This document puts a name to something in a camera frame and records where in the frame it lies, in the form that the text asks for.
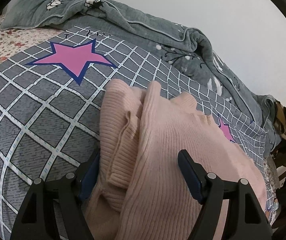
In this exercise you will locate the grey checked star blanket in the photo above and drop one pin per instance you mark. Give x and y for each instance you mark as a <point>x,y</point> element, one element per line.
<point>49,124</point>

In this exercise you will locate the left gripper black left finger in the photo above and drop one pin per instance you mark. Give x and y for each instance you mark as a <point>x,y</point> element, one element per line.
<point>36,216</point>

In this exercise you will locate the floral bed sheet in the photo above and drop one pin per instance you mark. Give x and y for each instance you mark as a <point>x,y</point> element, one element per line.
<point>13,41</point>

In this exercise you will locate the pink knit sweater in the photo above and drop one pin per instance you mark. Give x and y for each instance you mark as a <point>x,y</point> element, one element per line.
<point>140,191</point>

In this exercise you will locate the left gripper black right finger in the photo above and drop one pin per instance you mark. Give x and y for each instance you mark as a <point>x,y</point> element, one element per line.
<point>245,217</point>

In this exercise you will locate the grey-green floral quilt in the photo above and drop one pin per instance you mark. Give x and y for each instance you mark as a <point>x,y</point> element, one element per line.
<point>185,48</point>

